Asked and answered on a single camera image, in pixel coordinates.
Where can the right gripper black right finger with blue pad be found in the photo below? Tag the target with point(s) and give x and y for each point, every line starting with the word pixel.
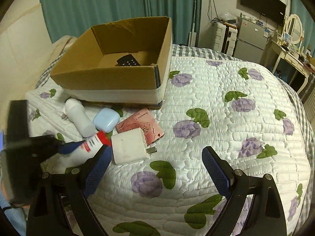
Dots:
pixel 266 213

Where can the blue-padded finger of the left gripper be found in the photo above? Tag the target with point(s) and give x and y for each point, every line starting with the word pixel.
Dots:
pixel 69 147

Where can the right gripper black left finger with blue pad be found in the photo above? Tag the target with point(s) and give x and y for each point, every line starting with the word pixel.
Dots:
pixel 47 215

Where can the white bottle red cap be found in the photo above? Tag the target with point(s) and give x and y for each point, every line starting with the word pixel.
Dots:
pixel 85 151

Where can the white cylindrical plug device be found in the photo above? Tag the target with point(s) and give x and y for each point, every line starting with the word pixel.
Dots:
pixel 75 112

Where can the light blue earbuds case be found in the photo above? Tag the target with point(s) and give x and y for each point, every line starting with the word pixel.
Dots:
pixel 106 120

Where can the white square power adapter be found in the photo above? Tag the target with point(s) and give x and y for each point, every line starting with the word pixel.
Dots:
pixel 130 146

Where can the pink patterned card case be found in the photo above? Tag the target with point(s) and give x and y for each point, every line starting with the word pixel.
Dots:
pixel 142 119

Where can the black remote control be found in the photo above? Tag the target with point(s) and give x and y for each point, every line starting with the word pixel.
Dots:
pixel 128 60

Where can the cream pillow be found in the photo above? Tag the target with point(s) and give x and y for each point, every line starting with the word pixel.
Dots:
pixel 63 44

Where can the brown cardboard box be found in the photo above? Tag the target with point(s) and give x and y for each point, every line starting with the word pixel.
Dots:
pixel 89 71

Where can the white floral quilt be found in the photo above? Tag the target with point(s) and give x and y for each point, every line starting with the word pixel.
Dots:
pixel 238 108

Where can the white dressing table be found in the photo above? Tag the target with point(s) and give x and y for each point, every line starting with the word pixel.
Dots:
pixel 295 63

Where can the silver mini fridge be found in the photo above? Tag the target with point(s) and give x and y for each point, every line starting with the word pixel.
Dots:
pixel 251 42

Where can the white hard suitcase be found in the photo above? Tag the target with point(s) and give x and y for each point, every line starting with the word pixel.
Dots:
pixel 224 38

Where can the white oval vanity mirror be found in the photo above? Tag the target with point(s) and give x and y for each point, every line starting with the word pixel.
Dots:
pixel 294 28

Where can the teal right window curtain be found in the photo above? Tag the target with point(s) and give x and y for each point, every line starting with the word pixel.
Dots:
pixel 297 7

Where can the black wall television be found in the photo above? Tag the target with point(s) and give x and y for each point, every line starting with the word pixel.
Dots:
pixel 274 10

